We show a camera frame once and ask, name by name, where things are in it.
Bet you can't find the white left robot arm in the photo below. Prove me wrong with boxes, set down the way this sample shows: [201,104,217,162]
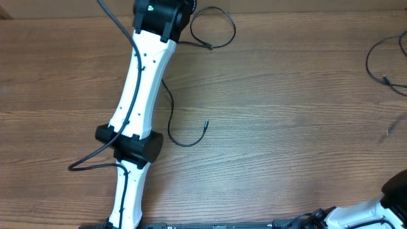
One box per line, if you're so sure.
[95,1,197,228]

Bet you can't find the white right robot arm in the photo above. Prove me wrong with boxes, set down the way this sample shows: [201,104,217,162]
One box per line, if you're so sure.
[299,170,406,229]

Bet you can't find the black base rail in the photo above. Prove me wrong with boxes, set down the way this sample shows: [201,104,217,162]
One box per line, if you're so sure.
[78,218,319,229]

